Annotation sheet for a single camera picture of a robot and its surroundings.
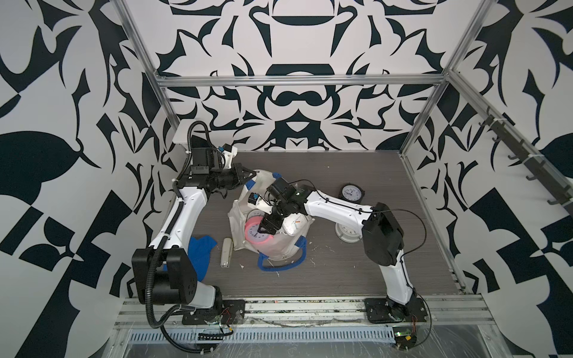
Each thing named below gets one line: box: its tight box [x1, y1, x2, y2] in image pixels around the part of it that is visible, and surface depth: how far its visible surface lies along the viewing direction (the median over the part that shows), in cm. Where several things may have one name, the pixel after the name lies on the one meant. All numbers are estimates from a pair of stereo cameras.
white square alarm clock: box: [282, 212, 309, 237], surface depth 85 cm
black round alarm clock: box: [338, 182, 366, 204], surface depth 104 cm
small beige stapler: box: [220, 237, 233, 268], surface depth 86 cm
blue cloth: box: [188, 235, 218, 282], surface depth 87 cm
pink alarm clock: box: [243, 208, 274, 245], surface depth 88 cm
